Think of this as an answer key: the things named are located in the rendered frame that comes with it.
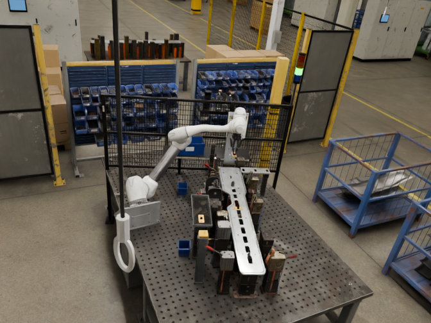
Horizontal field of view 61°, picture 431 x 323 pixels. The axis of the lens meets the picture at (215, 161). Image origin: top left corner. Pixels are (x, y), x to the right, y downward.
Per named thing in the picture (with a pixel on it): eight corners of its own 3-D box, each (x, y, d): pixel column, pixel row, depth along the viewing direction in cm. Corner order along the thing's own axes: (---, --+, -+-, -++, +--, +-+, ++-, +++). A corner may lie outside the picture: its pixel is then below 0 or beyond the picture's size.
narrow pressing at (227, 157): (234, 164, 370) (238, 133, 353) (222, 163, 369) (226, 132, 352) (234, 163, 371) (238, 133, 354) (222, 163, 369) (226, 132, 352)
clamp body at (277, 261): (279, 295, 271) (289, 259, 253) (260, 295, 269) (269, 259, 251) (276, 284, 280) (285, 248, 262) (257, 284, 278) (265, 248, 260)
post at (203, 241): (203, 283, 273) (209, 239, 251) (194, 283, 272) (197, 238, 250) (202, 275, 279) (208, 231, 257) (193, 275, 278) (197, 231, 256)
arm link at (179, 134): (184, 123, 321) (188, 126, 334) (164, 128, 324) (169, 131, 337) (186, 138, 318) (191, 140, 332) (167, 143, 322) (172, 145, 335)
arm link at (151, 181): (128, 191, 337) (138, 192, 358) (141, 202, 333) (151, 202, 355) (178, 124, 335) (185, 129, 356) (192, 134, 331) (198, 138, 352)
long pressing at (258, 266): (270, 275, 248) (270, 273, 248) (237, 275, 245) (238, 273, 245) (240, 168, 366) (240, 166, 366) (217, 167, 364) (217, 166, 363)
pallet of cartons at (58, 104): (72, 149, 560) (65, 82, 507) (12, 157, 523) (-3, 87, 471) (59, 118, 649) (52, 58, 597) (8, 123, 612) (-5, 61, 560)
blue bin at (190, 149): (204, 154, 374) (205, 143, 368) (174, 155, 367) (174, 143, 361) (201, 147, 388) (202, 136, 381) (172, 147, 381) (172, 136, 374)
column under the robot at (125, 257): (127, 289, 347) (126, 236, 313) (120, 266, 370) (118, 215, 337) (159, 281, 359) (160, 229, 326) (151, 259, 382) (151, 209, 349)
